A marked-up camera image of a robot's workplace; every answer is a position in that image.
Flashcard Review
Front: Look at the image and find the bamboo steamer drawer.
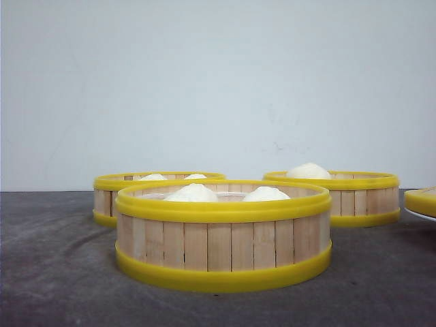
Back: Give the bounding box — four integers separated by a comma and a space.
115, 180, 332, 293

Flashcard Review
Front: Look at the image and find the woven bamboo steamer lid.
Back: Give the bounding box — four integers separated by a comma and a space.
404, 186, 436, 219

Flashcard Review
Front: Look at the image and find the white bun back middle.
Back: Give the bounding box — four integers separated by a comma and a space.
184, 174, 208, 180

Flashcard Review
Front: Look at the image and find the white bun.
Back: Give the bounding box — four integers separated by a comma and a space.
243, 186, 290, 202
140, 173, 167, 181
184, 174, 208, 180
164, 183, 218, 202

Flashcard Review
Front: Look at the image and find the white bun front left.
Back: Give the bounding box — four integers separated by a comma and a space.
164, 183, 218, 202

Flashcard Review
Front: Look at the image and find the white steamer liner cloth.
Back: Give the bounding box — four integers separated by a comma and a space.
139, 191, 247, 202

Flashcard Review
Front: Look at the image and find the white bun front right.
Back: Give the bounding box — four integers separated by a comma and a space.
243, 186, 290, 202

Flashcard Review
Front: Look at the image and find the white bun back left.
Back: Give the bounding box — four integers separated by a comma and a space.
140, 173, 167, 181

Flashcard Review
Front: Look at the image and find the white bun single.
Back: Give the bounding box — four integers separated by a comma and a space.
286, 162, 332, 180

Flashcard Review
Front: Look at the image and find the white plate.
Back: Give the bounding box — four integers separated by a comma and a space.
405, 208, 436, 222

